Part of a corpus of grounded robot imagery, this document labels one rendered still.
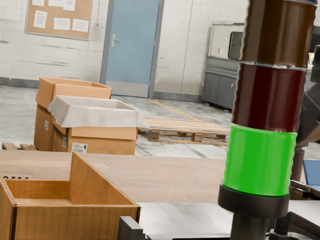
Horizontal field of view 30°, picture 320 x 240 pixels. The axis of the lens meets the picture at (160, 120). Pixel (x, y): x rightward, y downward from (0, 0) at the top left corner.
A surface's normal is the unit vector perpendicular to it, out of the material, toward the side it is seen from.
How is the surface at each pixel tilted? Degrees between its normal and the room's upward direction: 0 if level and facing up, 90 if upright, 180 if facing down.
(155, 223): 0
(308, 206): 0
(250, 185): 104
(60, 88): 89
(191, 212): 0
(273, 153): 76
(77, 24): 90
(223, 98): 90
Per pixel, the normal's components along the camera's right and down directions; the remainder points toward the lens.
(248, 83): -0.69, -0.25
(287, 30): 0.09, -0.11
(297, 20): 0.33, -0.08
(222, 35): -0.94, -0.07
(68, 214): 0.38, 0.17
